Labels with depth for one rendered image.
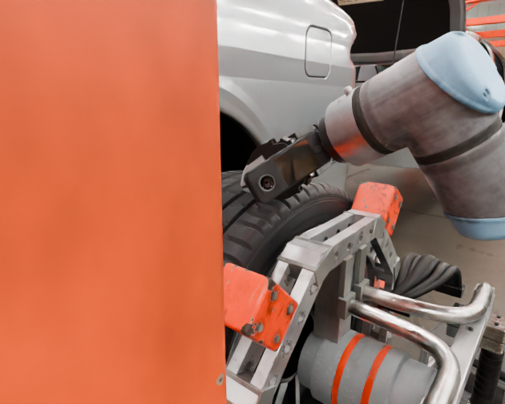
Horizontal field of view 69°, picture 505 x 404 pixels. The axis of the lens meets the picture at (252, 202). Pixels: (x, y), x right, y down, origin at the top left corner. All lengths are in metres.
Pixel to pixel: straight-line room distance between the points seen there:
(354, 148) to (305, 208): 0.21
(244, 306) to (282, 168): 0.18
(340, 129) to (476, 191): 0.16
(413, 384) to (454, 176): 0.36
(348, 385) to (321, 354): 0.06
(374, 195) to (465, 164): 0.37
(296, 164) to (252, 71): 0.58
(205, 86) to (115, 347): 0.13
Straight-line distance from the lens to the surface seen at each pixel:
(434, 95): 0.40
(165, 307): 0.19
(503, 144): 0.44
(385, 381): 0.67
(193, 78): 0.18
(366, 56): 4.32
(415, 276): 0.73
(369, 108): 0.43
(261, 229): 0.55
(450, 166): 0.43
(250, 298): 0.44
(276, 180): 0.46
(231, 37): 0.97
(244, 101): 1.00
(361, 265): 0.66
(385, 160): 3.22
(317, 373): 0.70
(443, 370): 0.54
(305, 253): 0.54
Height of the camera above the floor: 1.33
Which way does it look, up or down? 16 degrees down
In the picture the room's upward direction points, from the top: straight up
